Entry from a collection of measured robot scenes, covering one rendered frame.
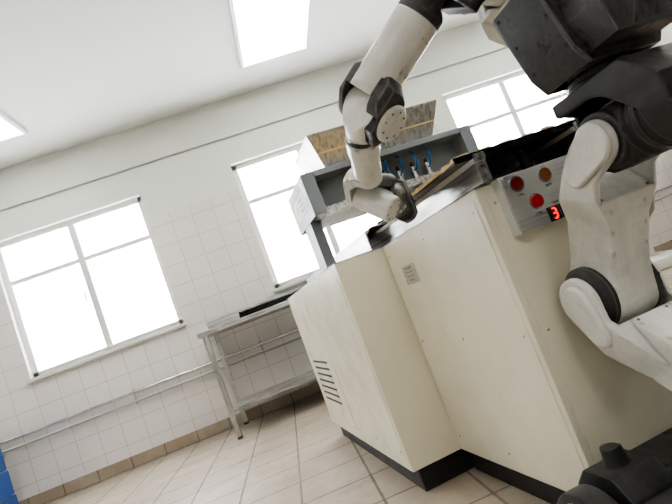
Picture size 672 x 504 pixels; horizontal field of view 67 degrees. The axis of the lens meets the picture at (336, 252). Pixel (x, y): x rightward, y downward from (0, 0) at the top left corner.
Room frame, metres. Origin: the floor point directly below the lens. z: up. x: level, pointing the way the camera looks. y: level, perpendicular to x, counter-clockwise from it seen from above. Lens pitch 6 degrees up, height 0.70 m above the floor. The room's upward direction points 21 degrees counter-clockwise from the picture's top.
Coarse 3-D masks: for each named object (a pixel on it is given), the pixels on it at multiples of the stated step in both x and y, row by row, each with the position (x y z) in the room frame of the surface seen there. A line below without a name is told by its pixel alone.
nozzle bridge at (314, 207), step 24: (408, 144) 1.90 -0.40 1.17; (432, 144) 1.98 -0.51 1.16; (456, 144) 2.01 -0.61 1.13; (336, 168) 1.81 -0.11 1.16; (384, 168) 1.95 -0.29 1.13; (408, 168) 1.98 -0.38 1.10; (432, 168) 2.01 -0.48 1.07; (312, 192) 1.78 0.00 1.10; (336, 192) 1.89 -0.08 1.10; (312, 216) 1.81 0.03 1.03; (336, 216) 1.95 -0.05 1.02; (312, 240) 1.94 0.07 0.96
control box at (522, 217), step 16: (560, 160) 1.20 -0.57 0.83; (512, 176) 1.16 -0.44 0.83; (528, 176) 1.17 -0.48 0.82; (560, 176) 1.19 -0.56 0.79; (496, 192) 1.17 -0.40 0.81; (512, 192) 1.15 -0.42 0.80; (528, 192) 1.16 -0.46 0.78; (544, 192) 1.17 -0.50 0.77; (512, 208) 1.15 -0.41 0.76; (528, 208) 1.16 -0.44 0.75; (544, 208) 1.17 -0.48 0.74; (560, 208) 1.18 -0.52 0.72; (512, 224) 1.16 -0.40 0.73; (528, 224) 1.15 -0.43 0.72; (544, 224) 1.17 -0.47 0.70
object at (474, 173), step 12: (480, 156) 1.14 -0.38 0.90; (468, 168) 1.17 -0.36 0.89; (480, 168) 1.14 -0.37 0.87; (444, 180) 1.28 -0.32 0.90; (456, 180) 1.23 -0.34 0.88; (468, 180) 1.19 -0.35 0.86; (480, 180) 1.14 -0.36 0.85; (432, 192) 1.36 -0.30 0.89; (444, 192) 1.31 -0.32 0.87; (456, 192) 1.25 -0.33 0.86; (420, 204) 1.45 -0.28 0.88; (432, 204) 1.39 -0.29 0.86; (444, 204) 1.33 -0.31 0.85; (420, 216) 1.48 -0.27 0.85; (384, 228) 1.77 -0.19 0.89; (396, 228) 1.67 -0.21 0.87; (408, 228) 1.59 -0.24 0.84; (372, 240) 1.92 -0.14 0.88; (384, 240) 1.81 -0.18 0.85
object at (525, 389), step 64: (448, 256) 1.39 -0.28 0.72; (512, 256) 1.17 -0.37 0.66; (448, 320) 1.54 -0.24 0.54; (512, 320) 1.22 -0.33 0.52; (448, 384) 1.72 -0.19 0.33; (512, 384) 1.33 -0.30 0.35; (576, 384) 1.18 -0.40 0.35; (640, 384) 1.22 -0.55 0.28; (512, 448) 1.46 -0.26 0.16; (576, 448) 1.18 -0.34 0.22
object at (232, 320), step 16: (256, 304) 4.74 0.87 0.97; (288, 304) 4.10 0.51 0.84; (224, 320) 4.70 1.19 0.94; (240, 320) 4.05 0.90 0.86; (208, 336) 4.30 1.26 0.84; (208, 352) 4.03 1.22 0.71; (224, 384) 4.05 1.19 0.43; (288, 384) 4.31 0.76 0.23; (224, 400) 4.03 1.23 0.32; (240, 400) 4.48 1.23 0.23; (256, 400) 4.09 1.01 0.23; (240, 432) 4.04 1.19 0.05
